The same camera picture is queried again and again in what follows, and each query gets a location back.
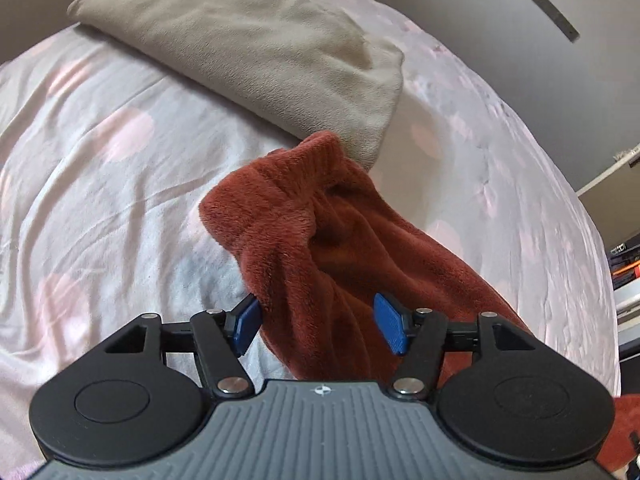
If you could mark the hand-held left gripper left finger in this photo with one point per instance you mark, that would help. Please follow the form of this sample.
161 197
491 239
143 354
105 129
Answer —
247 327

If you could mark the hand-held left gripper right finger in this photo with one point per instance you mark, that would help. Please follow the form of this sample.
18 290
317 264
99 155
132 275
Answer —
392 322

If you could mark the rust fleece pants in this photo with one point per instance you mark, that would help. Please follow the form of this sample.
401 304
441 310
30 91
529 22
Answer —
330 240

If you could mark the white pink dotted bed sheet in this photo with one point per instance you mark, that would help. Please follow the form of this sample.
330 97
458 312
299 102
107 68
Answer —
100 185

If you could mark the beige pillow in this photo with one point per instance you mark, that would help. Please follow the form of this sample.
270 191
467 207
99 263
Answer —
260 40

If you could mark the grey wall switch panel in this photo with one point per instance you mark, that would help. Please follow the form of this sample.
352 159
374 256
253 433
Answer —
550 10

